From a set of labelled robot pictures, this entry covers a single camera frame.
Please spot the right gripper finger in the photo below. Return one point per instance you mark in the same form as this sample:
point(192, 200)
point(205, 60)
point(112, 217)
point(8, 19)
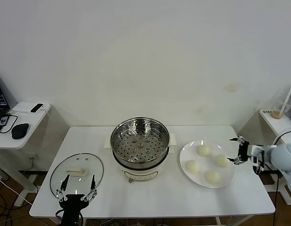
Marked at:
point(242, 159)
point(240, 140)

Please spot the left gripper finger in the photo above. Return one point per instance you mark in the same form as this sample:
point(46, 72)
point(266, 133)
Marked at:
point(92, 182)
point(65, 182)

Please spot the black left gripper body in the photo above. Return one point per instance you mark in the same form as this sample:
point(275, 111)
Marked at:
point(73, 204)

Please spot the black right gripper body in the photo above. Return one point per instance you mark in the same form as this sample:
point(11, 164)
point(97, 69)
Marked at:
point(245, 151)

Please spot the round glass pot lid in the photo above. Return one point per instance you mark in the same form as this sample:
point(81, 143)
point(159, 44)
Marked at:
point(60, 169)

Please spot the white steamed baozi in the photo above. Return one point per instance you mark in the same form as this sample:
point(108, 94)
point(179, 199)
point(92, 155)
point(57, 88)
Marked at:
point(212, 176)
point(220, 161)
point(192, 166)
point(203, 150)

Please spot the light blue right robot arm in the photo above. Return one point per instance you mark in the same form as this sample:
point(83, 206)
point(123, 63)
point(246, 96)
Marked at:
point(284, 155)

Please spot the steel steamer basket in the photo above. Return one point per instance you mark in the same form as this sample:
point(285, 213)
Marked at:
point(126, 146)

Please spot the white side table with cup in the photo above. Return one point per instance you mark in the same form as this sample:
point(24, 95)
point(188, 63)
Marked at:
point(277, 124)

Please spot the clear plastic drink cup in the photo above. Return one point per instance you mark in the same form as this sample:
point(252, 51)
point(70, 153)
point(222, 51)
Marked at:
point(276, 114)

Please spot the white round plate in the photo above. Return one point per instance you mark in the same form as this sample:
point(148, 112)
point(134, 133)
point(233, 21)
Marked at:
point(199, 179)

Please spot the white electric cooker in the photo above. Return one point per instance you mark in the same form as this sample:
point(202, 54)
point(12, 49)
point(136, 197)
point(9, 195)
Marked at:
point(140, 173)

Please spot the plastic cup with straw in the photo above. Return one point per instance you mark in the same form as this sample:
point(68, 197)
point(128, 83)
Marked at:
point(288, 96)

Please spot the black computer mouse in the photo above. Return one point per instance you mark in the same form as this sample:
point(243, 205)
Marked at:
point(19, 130)

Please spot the black and white phone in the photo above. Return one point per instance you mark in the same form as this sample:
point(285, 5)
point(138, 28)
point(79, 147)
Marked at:
point(36, 107)

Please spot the flat white box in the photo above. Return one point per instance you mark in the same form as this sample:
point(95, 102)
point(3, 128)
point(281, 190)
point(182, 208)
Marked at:
point(22, 107)

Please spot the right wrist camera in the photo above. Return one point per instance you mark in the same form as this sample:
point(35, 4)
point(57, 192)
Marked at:
point(254, 154)

